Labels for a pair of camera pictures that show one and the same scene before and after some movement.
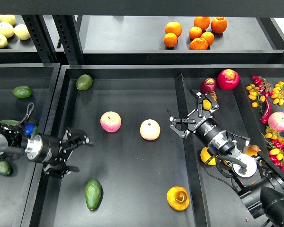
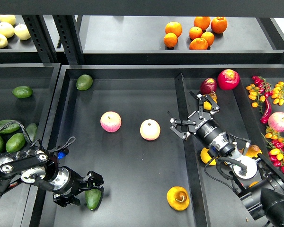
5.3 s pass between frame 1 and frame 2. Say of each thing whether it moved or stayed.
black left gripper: moved
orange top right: stayed
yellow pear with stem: stayed
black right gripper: stayed
